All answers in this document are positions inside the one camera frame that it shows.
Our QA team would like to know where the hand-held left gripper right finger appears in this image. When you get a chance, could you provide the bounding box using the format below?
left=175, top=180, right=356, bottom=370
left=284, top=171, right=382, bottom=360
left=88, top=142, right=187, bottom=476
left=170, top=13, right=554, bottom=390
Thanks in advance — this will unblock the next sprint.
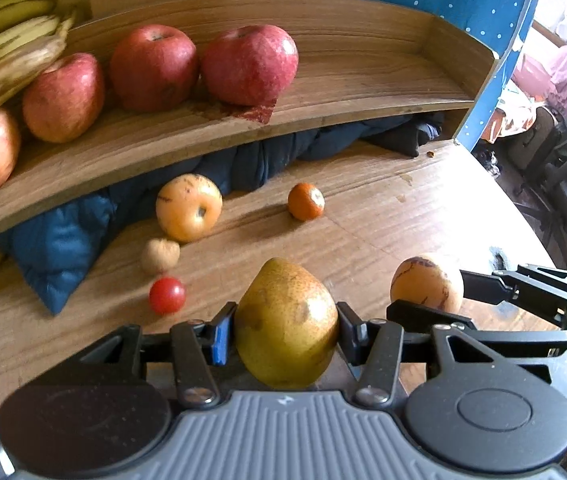
left=336, top=302, right=549, bottom=407

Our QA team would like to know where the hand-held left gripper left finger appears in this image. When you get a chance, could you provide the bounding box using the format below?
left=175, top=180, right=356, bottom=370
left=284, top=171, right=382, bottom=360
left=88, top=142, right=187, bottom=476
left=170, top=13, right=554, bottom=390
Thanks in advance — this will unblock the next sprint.
left=78, top=302, right=238, bottom=408

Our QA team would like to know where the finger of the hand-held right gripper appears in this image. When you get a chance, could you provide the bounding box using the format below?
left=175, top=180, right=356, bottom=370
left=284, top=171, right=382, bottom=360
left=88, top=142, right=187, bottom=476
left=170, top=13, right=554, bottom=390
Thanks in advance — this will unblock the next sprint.
left=387, top=299, right=567, bottom=348
left=460, top=264, right=567, bottom=318

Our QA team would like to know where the striped pepino melon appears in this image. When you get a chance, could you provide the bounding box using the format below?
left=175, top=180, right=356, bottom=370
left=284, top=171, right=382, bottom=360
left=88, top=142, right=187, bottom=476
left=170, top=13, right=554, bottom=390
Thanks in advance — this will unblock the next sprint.
left=390, top=254, right=465, bottom=313

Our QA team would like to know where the yellow pear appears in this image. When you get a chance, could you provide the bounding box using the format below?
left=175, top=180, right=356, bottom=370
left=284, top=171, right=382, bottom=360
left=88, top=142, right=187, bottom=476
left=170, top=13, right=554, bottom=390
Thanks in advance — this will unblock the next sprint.
left=234, top=257, right=339, bottom=391

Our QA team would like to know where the red cherry tomato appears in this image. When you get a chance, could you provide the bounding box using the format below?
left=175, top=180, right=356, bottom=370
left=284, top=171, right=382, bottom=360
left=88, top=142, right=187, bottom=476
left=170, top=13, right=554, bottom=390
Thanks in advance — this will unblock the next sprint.
left=148, top=277, right=187, bottom=316

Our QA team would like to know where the small tan round fruit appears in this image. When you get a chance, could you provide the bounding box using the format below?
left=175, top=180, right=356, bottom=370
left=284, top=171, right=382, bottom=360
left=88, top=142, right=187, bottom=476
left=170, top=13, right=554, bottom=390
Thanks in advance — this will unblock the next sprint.
left=140, top=238, right=181, bottom=276

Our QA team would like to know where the orange round fruit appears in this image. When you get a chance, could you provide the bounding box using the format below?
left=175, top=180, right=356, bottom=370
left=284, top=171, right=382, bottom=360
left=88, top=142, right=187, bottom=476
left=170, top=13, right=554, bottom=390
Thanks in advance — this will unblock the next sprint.
left=156, top=173, right=223, bottom=244

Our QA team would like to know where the orange tangerine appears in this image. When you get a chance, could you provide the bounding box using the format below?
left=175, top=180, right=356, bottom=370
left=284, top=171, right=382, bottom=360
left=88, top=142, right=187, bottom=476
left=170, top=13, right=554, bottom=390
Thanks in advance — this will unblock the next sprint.
left=287, top=182, right=325, bottom=222

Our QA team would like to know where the dark blue jacket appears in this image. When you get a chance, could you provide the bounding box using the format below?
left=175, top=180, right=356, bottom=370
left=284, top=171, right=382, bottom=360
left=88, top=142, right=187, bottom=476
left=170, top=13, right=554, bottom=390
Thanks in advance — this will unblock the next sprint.
left=0, top=112, right=447, bottom=317

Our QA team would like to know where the wooden shelf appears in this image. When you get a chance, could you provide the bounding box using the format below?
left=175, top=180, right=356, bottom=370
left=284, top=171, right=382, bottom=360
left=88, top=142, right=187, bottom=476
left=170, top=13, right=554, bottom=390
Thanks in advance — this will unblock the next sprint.
left=0, top=0, right=497, bottom=256

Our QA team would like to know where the bunch of bananas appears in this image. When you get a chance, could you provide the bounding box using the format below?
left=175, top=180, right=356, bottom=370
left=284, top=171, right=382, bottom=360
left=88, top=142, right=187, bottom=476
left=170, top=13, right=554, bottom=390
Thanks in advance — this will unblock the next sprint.
left=0, top=0, right=76, bottom=133

